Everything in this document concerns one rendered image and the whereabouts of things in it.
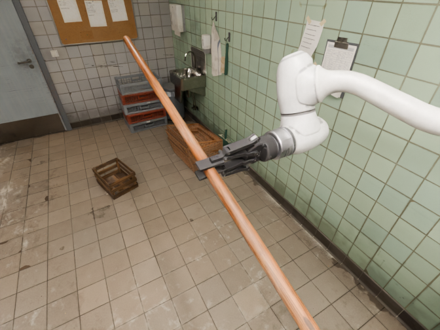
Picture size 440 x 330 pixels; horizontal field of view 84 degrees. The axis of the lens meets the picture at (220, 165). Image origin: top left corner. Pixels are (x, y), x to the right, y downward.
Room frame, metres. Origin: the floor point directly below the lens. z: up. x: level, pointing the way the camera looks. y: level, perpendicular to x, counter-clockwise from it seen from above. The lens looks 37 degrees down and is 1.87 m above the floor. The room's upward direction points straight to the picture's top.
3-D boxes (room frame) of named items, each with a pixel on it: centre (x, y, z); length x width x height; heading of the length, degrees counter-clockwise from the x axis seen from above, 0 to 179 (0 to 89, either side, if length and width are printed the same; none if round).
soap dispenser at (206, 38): (3.18, 0.16, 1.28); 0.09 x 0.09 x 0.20; 29
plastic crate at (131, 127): (3.61, 1.21, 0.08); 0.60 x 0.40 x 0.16; 121
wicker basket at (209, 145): (2.63, 0.32, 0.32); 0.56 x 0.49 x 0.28; 37
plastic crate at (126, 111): (3.61, 1.22, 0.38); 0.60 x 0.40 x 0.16; 117
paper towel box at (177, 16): (3.92, 0.59, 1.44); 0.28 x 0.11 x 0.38; 29
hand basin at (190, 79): (3.42, 0.45, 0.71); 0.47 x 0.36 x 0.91; 29
